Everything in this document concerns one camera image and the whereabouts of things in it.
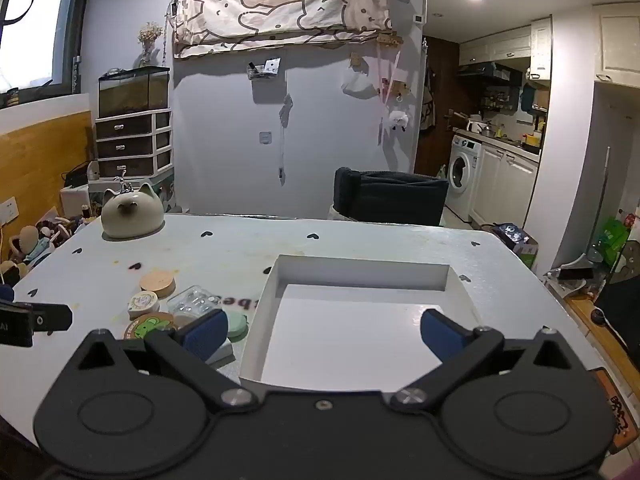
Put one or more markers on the printed hanging cloth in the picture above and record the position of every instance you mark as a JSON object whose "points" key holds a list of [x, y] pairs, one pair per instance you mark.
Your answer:
{"points": [[280, 7]]}

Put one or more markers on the pale green round disc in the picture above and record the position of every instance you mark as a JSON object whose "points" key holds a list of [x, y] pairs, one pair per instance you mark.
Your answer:
{"points": [[236, 324]]}

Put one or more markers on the round cork lid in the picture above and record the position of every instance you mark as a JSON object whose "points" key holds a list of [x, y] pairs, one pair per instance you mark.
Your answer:
{"points": [[157, 282]]}

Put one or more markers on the phone with orange case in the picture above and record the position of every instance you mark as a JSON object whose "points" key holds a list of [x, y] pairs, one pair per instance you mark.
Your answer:
{"points": [[617, 410]]}

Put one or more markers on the dried flower bouquet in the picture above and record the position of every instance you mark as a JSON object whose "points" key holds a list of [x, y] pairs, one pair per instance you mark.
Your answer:
{"points": [[150, 37]]}

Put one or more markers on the small pale green bag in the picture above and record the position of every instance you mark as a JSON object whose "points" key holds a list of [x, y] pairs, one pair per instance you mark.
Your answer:
{"points": [[442, 171]]}

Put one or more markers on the wall socket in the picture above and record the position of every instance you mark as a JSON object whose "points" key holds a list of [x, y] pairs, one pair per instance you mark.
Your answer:
{"points": [[265, 137]]}

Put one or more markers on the white drawer unit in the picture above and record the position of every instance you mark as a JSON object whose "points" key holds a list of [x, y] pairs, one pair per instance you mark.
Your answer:
{"points": [[132, 142]]}

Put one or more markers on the white plush sheep toy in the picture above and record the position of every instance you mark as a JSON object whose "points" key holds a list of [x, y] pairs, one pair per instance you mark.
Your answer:
{"points": [[398, 120]]}

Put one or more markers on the frog print cork coaster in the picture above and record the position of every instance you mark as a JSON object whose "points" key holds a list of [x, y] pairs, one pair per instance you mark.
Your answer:
{"points": [[150, 325]]}

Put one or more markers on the chair with dark cover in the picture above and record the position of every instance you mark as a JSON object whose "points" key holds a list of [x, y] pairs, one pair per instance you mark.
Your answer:
{"points": [[395, 195]]}

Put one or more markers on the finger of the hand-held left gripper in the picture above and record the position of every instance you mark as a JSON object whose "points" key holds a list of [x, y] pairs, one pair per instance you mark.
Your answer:
{"points": [[50, 317]]}

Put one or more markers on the window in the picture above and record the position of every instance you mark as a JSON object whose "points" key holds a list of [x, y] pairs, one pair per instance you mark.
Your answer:
{"points": [[35, 30]]}

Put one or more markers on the white heart-print table cover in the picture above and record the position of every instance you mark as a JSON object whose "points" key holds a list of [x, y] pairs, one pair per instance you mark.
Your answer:
{"points": [[350, 240]]}

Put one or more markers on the glass terrarium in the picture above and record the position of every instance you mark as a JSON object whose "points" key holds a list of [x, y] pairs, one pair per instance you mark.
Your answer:
{"points": [[132, 91]]}

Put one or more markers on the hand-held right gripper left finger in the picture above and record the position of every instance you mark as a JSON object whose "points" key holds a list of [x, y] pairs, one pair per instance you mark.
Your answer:
{"points": [[202, 336]]}

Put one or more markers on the white round dial timer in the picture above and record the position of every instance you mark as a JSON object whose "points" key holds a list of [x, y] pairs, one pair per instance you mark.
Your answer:
{"points": [[144, 304]]}

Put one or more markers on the white upper kitchen cabinets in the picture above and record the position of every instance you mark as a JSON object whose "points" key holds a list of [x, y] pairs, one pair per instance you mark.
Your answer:
{"points": [[500, 42]]}

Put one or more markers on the black computer mouse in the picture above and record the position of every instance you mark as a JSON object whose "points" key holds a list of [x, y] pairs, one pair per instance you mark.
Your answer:
{"points": [[598, 316]]}

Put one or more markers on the dark printed cardboard box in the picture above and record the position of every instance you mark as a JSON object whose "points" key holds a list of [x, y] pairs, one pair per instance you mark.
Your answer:
{"points": [[515, 237]]}

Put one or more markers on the white washing machine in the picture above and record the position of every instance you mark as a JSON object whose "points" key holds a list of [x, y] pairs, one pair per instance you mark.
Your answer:
{"points": [[462, 175]]}

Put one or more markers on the clear plastic case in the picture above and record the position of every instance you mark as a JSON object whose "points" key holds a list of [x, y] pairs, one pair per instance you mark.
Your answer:
{"points": [[192, 300]]}

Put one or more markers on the white kitchen base cabinets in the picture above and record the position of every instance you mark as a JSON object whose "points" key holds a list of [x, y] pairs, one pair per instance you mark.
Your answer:
{"points": [[505, 185]]}

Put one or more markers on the white shallow box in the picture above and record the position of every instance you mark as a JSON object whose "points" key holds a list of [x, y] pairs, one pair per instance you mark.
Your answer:
{"points": [[350, 335]]}

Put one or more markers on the cat-shaped ceramic jar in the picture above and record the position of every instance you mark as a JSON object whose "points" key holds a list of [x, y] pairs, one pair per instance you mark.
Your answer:
{"points": [[131, 212]]}

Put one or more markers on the green plastic bag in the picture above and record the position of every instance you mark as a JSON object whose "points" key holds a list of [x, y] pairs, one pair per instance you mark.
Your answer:
{"points": [[612, 237]]}

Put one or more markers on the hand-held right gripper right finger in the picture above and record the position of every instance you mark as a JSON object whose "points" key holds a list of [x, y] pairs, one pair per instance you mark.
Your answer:
{"points": [[442, 337]]}

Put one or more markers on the pile of stuffed toys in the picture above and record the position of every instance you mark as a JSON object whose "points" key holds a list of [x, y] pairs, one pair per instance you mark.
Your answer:
{"points": [[35, 247]]}

